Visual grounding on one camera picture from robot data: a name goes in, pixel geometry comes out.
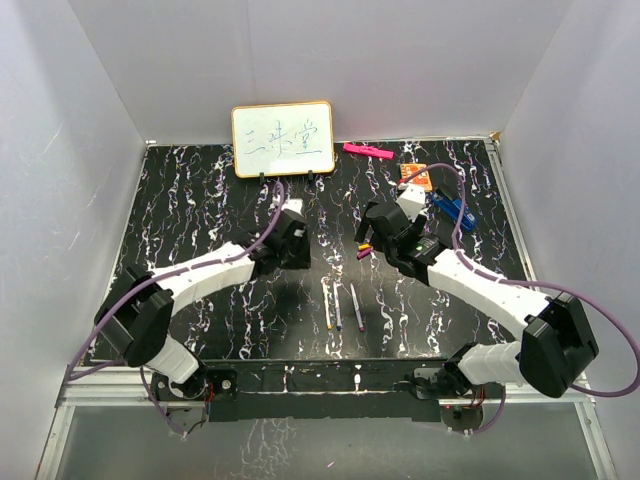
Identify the yellow marker pen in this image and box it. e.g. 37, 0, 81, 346
322, 283, 333, 331

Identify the blue marker pen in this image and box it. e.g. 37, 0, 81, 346
333, 282, 343, 331

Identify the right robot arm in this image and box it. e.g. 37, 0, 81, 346
355, 201, 599, 398

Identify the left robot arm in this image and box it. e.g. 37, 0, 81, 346
95, 199, 311, 399

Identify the pink marker pen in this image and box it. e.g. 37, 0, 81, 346
350, 283, 365, 332

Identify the blue plastic clip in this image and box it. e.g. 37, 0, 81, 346
431, 188, 476, 231

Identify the orange card box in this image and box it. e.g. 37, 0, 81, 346
397, 163, 433, 192

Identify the small whiteboard with writing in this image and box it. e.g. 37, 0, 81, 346
231, 101, 336, 179

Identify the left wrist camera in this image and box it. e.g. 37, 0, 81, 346
282, 198, 304, 216

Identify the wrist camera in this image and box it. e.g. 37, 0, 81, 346
396, 183, 426, 221
282, 198, 304, 216

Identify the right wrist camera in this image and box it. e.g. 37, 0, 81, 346
396, 183, 426, 221

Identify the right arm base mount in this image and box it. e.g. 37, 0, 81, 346
393, 365, 487, 408

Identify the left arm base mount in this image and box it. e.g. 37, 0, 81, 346
151, 367, 238, 408

